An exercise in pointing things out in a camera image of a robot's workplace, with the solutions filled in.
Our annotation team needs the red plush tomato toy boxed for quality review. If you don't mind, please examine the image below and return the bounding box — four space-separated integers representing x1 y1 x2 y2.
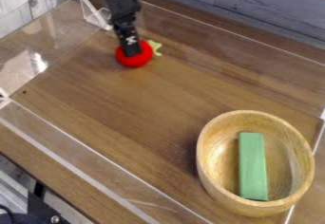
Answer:
113 40 163 67

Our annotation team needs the clear acrylic front wall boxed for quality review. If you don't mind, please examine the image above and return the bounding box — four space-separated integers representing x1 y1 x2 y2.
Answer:
0 99 212 224

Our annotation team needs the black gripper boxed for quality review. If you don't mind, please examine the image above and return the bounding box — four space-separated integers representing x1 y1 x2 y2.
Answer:
102 0 141 57

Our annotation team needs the clear acrylic left wall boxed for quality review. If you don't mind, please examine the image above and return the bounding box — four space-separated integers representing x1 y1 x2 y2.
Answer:
0 0 98 98

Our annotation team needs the green rectangular block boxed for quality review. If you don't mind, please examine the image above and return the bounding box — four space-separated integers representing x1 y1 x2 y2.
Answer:
237 132 267 201

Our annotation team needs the clear acrylic back wall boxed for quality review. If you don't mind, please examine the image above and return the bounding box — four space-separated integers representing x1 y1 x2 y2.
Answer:
110 0 325 118

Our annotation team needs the clear acrylic corner bracket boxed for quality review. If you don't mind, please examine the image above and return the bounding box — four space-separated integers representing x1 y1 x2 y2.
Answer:
80 0 112 31

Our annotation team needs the clear acrylic wall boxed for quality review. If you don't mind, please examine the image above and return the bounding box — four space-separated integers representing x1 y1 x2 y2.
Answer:
0 99 212 224
0 0 98 98
110 0 325 118

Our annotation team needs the wooden bowl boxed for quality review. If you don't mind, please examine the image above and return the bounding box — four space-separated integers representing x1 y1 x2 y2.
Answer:
195 110 314 217

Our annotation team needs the black clamp with cable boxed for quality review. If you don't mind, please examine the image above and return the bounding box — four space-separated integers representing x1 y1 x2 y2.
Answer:
0 193 70 224

